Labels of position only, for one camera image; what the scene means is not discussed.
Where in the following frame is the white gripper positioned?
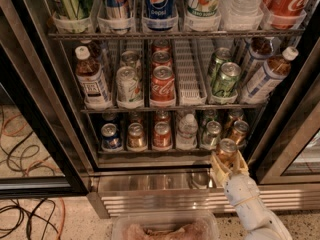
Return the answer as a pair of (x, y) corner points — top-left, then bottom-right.
(210, 151), (260, 206)

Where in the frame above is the orange soda can front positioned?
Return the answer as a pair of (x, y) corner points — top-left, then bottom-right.
(216, 138), (238, 167)

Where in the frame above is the orange soda can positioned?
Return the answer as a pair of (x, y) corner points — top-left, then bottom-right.
(216, 138), (238, 167)
(227, 120), (249, 144)

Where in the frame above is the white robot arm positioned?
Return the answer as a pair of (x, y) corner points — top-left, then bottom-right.
(210, 152), (293, 240)

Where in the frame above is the green can bottom front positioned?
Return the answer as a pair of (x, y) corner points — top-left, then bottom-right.
(201, 120), (222, 148)

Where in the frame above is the orange soda can rear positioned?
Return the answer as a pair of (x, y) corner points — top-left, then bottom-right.
(227, 120), (249, 144)

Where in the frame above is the right glass fridge door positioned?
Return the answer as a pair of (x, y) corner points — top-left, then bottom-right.
(245, 4), (320, 185)

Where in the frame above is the glass fridge door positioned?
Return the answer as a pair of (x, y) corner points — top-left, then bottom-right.
(245, 4), (320, 185)
(0, 0), (91, 198)

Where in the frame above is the green can bottom rear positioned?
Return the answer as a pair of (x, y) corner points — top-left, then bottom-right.
(201, 110), (218, 126)

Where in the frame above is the red can bottom front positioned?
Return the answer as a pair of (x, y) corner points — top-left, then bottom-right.
(153, 121), (171, 148)

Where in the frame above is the green can middle front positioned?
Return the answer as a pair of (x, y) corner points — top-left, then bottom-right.
(212, 62), (241, 97)

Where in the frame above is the red can bottom rear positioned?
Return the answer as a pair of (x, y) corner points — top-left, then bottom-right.
(154, 110), (171, 123)

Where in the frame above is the gold can bottom front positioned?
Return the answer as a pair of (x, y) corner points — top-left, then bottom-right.
(128, 123), (146, 149)

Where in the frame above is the gold can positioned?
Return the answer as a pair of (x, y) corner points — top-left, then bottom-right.
(129, 112), (143, 124)
(128, 123), (146, 149)

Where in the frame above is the red coca-cola can front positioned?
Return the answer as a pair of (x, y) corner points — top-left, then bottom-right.
(151, 66), (175, 102)

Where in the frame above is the red coca-cola can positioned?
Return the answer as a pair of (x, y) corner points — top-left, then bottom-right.
(151, 66), (175, 102)
(152, 51), (172, 68)
(152, 39), (171, 52)

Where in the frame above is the gold can bottom rear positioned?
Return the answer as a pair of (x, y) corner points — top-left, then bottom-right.
(129, 112), (143, 124)

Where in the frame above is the green can middle rear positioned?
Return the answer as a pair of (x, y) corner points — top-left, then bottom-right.
(208, 47), (232, 85)

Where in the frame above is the steel fridge base grille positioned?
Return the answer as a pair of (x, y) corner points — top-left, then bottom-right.
(87, 167), (320, 219)

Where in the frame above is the empty white shelf tray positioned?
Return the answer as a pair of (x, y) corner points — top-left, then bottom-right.
(173, 40), (207, 106)

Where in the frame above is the blue pepsi can bottom front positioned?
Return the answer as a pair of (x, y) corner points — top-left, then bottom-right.
(101, 123), (122, 150)

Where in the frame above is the white 7up can front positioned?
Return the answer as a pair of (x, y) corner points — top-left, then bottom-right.
(116, 66), (142, 102)

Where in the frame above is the white 7up can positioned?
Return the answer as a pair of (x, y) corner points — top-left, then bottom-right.
(116, 66), (142, 102)
(120, 50), (141, 71)

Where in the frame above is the red coca-cola can middle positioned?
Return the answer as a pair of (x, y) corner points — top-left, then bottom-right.
(152, 51), (172, 68)

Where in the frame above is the blue can bottom rear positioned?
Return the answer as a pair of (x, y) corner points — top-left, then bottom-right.
(102, 113), (119, 124)

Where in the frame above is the red coca-cola can rear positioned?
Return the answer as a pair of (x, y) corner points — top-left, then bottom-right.
(152, 39), (171, 52)

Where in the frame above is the white 7up can rear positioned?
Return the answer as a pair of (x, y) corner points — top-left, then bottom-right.
(120, 50), (141, 71)

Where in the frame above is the pepsi can top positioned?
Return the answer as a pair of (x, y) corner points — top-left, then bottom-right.
(145, 0), (173, 19)

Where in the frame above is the left glass fridge door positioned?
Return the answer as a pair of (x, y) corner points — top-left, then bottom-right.
(0, 0), (91, 198)

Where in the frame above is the red bull can top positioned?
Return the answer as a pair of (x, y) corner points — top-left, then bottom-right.
(103, 0), (131, 20)

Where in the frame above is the green tall can top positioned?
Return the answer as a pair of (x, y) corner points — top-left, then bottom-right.
(46, 0), (95, 22)

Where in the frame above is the clear plastic food container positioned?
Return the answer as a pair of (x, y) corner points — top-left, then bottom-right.
(111, 210), (220, 240)

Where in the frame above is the tea bottle right front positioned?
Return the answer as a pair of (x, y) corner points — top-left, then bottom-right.
(240, 46), (299, 104)

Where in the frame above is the tea bottle right rear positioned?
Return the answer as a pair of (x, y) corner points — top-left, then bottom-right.
(241, 37), (274, 84)

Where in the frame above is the iced tea bottle left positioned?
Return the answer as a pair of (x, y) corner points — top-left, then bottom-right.
(75, 46), (110, 104)

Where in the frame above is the clear water bottle top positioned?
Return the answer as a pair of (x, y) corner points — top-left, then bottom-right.
(221, 0), (268, 18)

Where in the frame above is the coca-cola bottle top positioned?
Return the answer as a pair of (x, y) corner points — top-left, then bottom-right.
(263, 0), (308, 30)

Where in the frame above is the black floor cable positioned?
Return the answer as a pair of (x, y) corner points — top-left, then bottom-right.
(0, 105), (60, 240)

